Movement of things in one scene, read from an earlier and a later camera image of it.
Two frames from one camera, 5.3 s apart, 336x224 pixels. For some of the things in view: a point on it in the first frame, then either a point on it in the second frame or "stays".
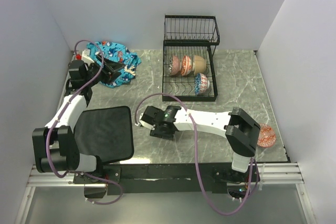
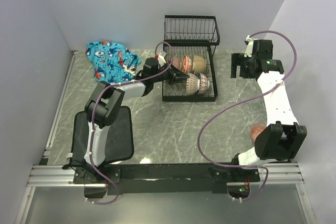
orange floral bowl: (187, 65) stays
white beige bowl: (199, 64) stays
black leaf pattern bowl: (175, 65) stays
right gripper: (157, 133) -> (239, 60)
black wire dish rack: (188, 66) stays
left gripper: (109, 70) -> (174, 74)
